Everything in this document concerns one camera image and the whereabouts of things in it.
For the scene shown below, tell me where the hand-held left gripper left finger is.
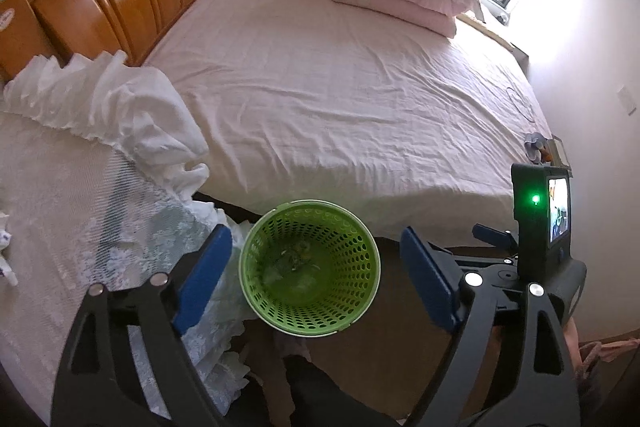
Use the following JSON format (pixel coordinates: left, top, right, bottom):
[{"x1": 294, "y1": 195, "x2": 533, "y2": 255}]
[{"x1": 50, "y1": 223, "x2": 236, "y2": 427}]

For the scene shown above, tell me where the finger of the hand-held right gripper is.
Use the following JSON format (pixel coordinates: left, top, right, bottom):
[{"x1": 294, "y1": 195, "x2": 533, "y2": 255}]
[{"x1": 472, "y1": 223, "x2": 520, "y2": 254}]

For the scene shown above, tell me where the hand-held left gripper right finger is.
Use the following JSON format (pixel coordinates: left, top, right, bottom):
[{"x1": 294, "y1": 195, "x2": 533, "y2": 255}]
[{"x1": 399, "y1": 226, "x2": 585, "y2": 427}]

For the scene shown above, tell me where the green perforated plastic basket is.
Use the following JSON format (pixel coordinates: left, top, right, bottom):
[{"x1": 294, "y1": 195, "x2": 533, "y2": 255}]
[{"x1": 238, "y1": 200, "x2": 382, "y2": 338}]

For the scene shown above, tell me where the blue white fabric item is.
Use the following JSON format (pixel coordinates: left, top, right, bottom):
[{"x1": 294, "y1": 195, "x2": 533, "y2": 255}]
[{"x1": 522, "y1": 132, "x2": 571, "y2": 168}]

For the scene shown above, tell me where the crumpled white tissue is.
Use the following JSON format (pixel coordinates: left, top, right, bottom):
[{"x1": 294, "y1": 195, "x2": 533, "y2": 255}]
[{"x1": 260, "y1": 241, "x2": 322, "y2": 289}]

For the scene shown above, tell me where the pink cloth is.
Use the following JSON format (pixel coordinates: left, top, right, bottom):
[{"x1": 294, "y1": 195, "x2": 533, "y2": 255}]
[{"x1": 580, "y1": 339, "x2": 640, "y2": 365}]

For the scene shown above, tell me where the white lace table cover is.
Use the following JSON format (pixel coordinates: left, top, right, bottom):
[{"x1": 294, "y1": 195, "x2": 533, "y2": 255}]
[{"x1": 0, "y1": 107, "x2": 251, "y2": 424}]

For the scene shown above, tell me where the white ruffled cloth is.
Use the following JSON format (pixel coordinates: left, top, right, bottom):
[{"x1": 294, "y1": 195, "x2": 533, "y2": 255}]
[{"x1": 2, "y1": 51, "x2": 227, "y2": 228}]

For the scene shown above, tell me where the beige window ledge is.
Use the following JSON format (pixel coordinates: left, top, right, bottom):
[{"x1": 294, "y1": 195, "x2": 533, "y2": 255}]
[{"x1": 459, "y1": 11, "x2": 530, "y2": 64}]

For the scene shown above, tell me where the bed with pink sheet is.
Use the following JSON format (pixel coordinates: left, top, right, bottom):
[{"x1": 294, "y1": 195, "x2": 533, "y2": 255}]
[{"x1": 142, "y1": 0, "x2": 557, "y2": 254}]

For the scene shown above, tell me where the white wall socket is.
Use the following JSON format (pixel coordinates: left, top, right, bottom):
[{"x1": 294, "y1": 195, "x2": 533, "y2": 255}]
[{"x1": 616, "y1": 87, "x2": 639, "y2": 116}]

